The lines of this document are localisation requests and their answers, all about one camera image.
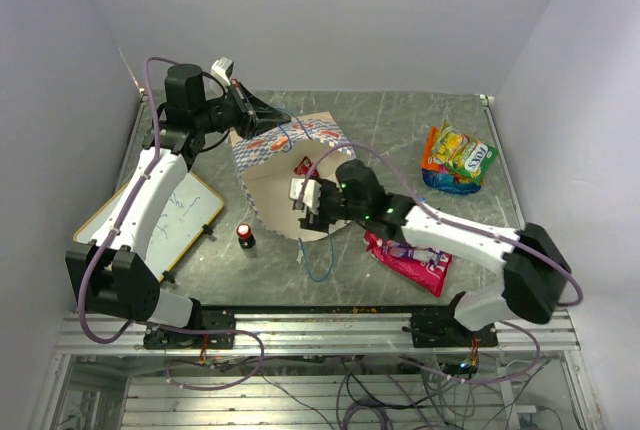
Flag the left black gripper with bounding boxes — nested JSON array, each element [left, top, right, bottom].
[[196, 80, 293, 141]]

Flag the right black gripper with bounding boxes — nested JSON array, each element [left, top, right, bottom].
[[299, 180, 368, 231]]

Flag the small red snack packet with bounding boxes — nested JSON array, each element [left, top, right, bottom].
[[294, 156, 313, 176]]

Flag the blue checkered paper bag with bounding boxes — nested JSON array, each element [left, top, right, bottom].
[[230, 108, 357, 284]]

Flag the purple snack packet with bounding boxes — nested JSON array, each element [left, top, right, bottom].
[[382, 241, 442, 263]]

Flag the pink snack bag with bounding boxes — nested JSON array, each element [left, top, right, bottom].
[[364, 232, 453, 297]]

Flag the blue fruit candy bag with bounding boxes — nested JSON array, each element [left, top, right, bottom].
[[422, 169, 482, 195]]

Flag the green yellow candy bag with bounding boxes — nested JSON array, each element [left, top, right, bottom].
[[437, 121, 499, 184]]

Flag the orange Fox's candy bag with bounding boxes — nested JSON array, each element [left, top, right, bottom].
[[421, 126, 448, 173]]

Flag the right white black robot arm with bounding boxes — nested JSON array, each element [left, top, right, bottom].
[[289, 160, 571, 346]]

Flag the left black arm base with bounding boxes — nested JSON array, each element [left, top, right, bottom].
[[143, 307, 236, 350]]

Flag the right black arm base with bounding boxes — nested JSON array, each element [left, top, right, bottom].
[[402, 305, 498, 348]]

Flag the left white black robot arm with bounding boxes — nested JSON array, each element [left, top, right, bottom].
[[65, 57, 290, 347]]

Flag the red black small bottle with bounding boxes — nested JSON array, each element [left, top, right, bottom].
[[236, 223, 256, 250]]

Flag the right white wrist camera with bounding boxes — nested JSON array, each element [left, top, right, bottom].
[[289, 178, 321, 215]]

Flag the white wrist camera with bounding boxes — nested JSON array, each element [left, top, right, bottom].
[[289, 178, 321, 215], [210, 57, 234, 87]]

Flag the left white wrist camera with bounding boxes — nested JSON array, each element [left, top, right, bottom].
[[210, 57, 234, 87]]

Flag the small whiteboard with yellow frame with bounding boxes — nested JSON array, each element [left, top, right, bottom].
[[74, 169, 224, 282]]

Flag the loose cables under table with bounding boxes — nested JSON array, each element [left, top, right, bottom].
[[164, 344, 551, 430]]

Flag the aluminium rail frame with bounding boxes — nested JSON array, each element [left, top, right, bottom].
[[54, 311, 580, 357]]

